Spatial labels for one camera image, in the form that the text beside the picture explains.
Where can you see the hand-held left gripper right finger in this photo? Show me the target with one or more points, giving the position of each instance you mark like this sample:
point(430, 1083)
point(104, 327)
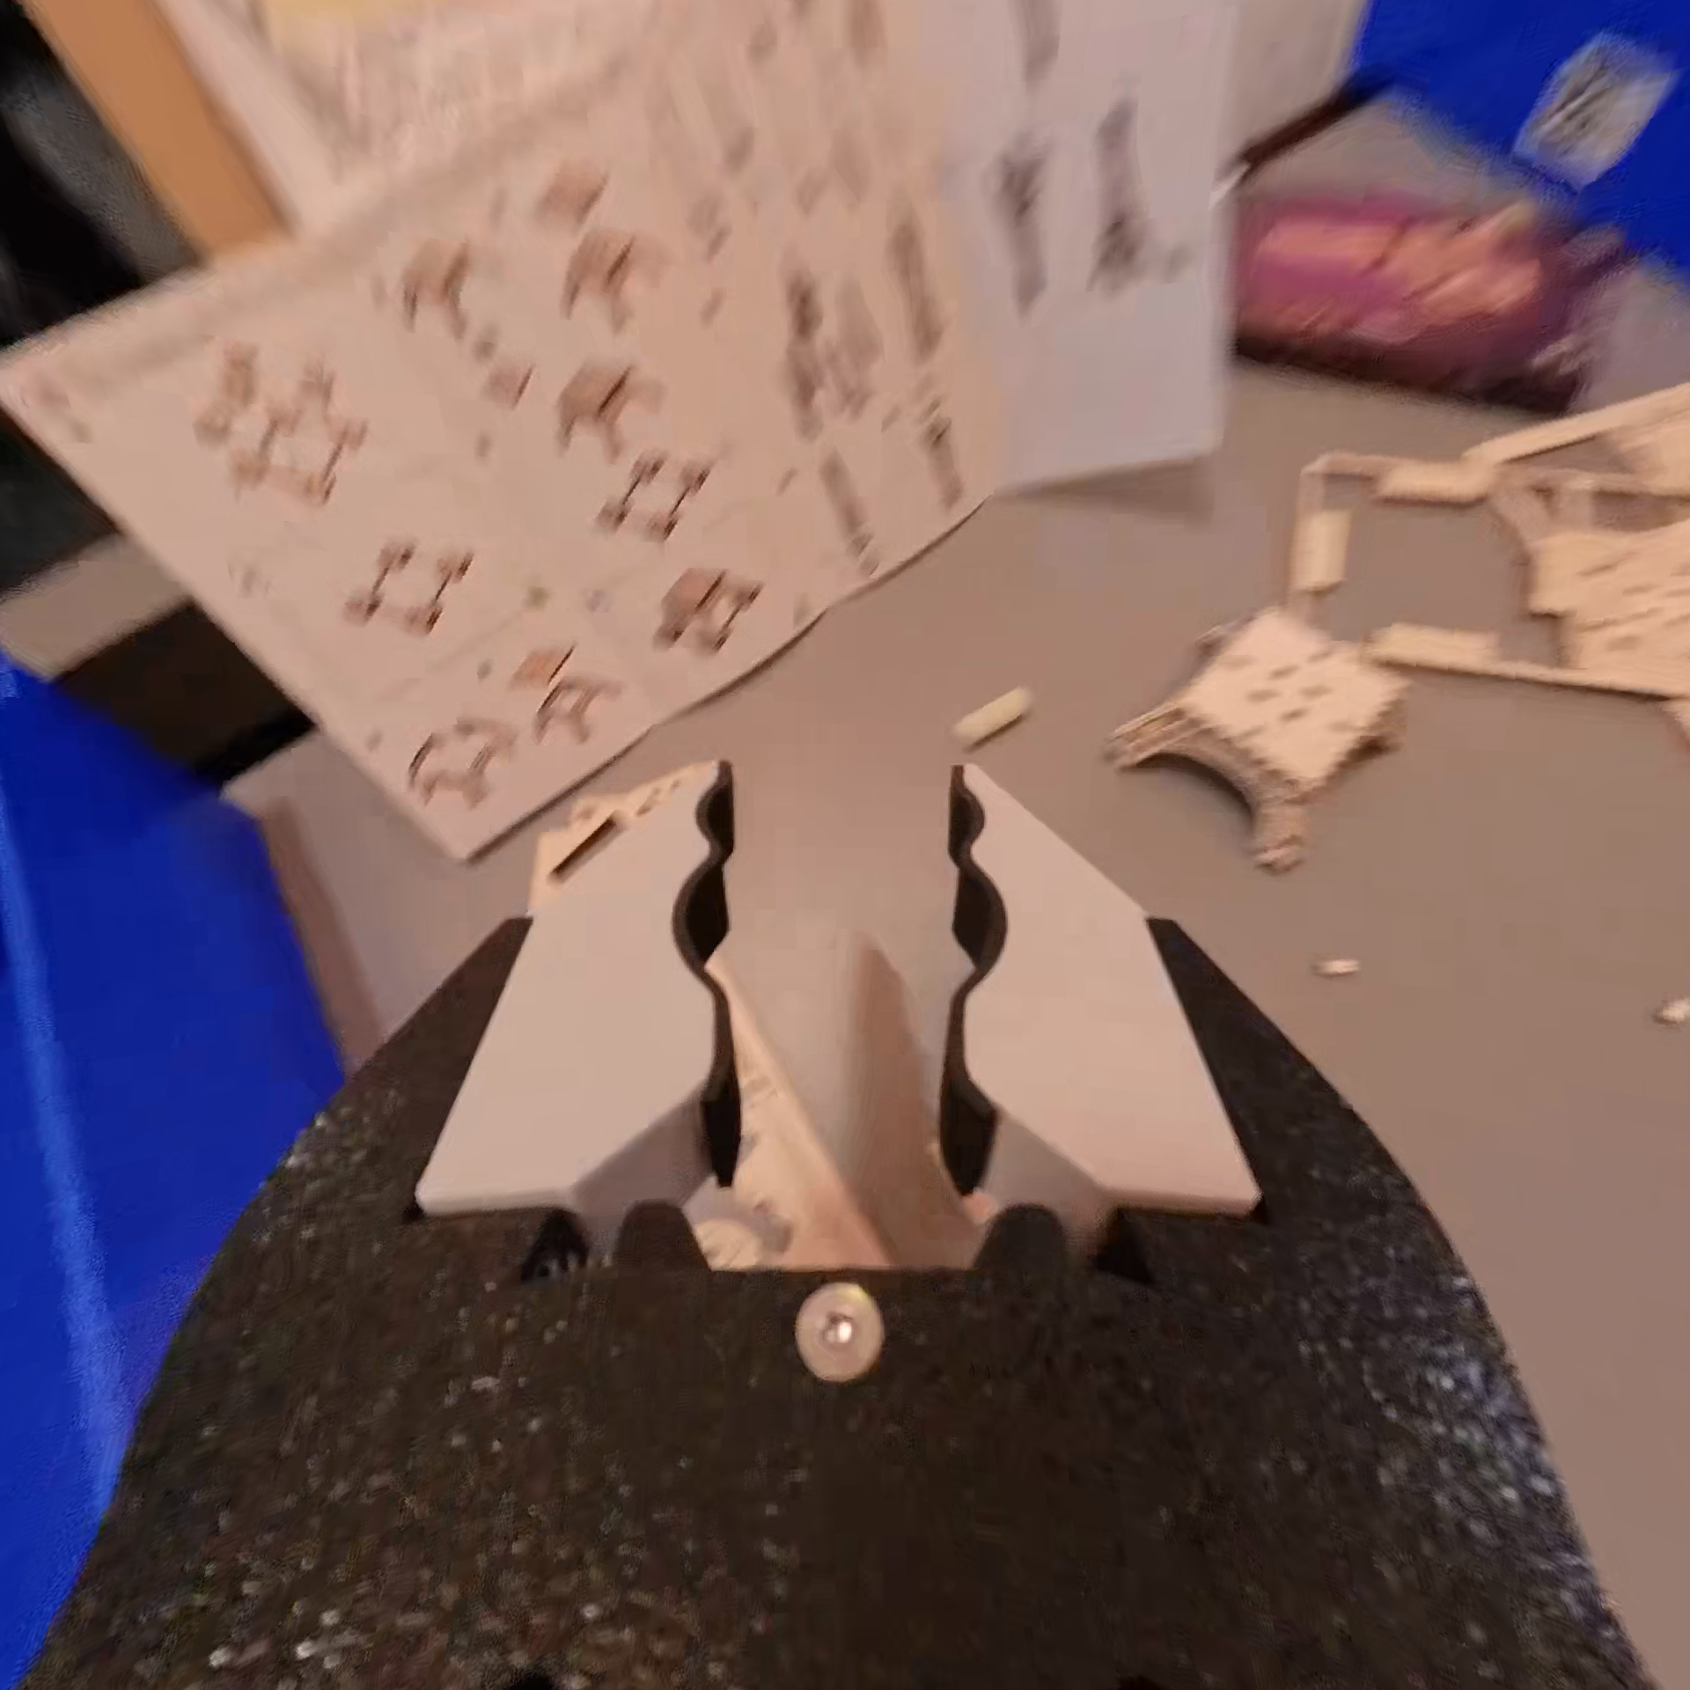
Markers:
point(1095, 1058)

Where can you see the purple box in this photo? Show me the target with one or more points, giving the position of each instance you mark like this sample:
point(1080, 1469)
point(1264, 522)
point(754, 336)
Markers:
point(1387, 277)

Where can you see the brown cardboard box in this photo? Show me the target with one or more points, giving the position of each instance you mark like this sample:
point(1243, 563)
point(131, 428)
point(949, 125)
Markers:
point(146, 104)

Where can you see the wooden tower base model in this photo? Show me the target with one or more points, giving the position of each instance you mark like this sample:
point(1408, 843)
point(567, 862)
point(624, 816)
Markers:
point(1303, 712)

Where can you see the wooden tower section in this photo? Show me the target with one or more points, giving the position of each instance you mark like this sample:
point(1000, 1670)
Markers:
point(844, 1083)

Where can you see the white printed tag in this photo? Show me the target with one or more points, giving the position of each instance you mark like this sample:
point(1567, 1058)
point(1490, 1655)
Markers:
point(1591, 99)

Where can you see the wooden puzzle sheet with frame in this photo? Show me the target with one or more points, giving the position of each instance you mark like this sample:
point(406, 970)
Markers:
point(1320, 547)

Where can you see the printed instruction sheet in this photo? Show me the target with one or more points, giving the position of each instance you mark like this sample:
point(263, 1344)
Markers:
point(595, 396)

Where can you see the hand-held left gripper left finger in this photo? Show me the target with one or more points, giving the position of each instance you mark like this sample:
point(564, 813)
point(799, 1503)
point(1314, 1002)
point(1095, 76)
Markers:
point(568, 1058)

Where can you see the blue panel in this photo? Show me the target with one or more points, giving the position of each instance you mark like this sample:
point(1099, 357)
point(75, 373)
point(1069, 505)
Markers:
point(1452, 53)
point(134, 1123)

